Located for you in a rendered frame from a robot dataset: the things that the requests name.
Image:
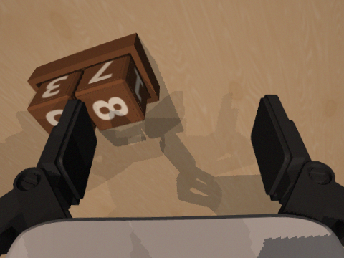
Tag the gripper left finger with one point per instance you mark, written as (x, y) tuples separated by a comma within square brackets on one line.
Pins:
[(46, 192)]

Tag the brown wooden number cube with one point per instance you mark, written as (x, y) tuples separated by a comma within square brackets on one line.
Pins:
[(47, 105), (114, 92)]

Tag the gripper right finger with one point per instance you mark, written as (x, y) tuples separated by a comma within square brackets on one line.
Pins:
[(303, 187)]

